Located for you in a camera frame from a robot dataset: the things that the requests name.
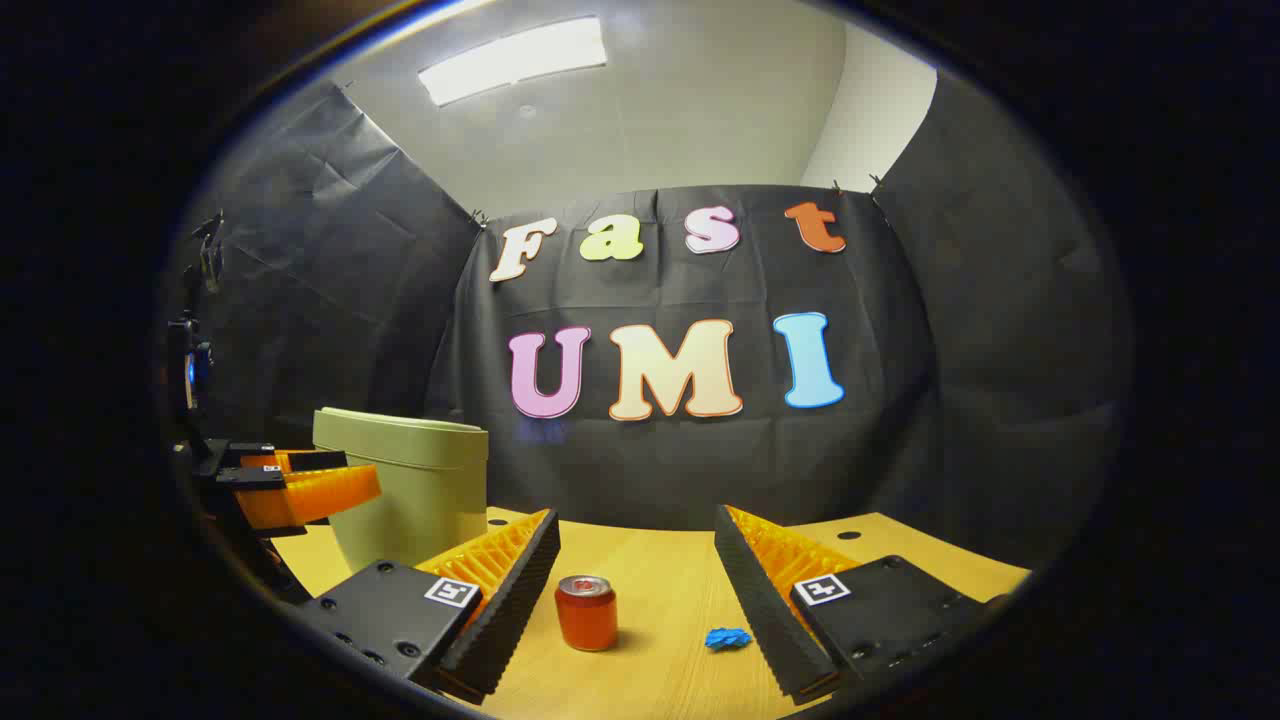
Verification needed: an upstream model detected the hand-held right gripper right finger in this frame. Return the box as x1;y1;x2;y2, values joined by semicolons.
714;504;1011;706

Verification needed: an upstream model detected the wooden desktop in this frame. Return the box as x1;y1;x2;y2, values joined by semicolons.
270;505;1031;720

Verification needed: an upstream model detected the ceiling light panel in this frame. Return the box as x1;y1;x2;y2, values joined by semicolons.
418;15;608;108

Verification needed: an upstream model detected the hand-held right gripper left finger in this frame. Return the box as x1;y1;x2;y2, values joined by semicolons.
300;508;562;706

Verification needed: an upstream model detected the black backdrop cloth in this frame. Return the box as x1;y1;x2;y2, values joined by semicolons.
170;75;1136;601

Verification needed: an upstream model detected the green desktop garbage bin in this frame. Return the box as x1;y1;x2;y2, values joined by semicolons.
312;407;490;573

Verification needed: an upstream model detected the red pop can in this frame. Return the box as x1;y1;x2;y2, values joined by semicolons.
555;575;619;653

